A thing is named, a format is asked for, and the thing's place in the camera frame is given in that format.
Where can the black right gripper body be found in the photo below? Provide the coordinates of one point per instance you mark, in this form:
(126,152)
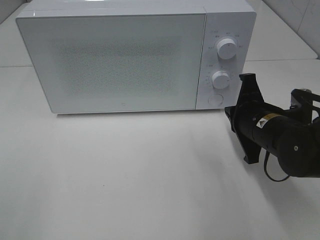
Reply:
(262,125)

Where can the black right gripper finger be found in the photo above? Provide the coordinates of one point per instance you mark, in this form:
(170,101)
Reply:
(250,148)
(249,91)

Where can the white dial knob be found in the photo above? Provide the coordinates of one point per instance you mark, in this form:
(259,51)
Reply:
(226,48)
(220,80)

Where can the round white door button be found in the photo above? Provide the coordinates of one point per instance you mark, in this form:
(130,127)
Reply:
(215,100)

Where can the white microwave door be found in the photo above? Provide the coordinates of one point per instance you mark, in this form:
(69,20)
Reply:
(104,64)

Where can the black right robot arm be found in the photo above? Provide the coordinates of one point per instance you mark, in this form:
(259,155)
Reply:
(291,135)

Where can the white microwave oven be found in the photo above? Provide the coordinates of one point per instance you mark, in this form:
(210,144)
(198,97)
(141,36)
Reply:
(223,19)

